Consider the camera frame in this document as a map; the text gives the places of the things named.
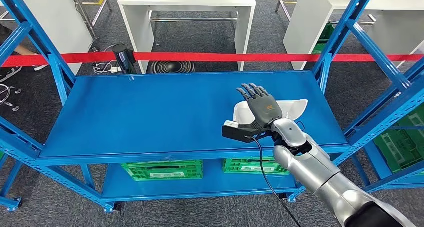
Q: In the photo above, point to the blue metal shelf rack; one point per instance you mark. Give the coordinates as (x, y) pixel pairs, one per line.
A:
(165, 113)
(11, 204)
(397, 179)

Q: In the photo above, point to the black stanchion post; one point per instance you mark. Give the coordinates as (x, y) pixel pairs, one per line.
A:
(121, 58)

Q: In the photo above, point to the black round stanchion base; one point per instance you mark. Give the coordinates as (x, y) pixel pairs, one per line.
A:
(170, 67)

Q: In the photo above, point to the red barrier belt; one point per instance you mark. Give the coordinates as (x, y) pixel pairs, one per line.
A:
(198, 57)

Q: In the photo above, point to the green plastic crate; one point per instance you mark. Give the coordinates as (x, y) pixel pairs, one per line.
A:
(415, 119)
(323, 36)
(394, 149)
(245, 166)
(159, 169)

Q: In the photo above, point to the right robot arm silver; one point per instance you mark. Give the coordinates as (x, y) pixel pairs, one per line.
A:
(314, 172)

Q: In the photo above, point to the person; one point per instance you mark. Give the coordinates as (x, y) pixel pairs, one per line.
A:
(24, 50)

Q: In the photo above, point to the right robot hand grey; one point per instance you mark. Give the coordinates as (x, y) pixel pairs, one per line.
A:
(265, 108)

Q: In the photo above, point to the small white mirror cover part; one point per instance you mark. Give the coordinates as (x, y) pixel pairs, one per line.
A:
(294, 108)

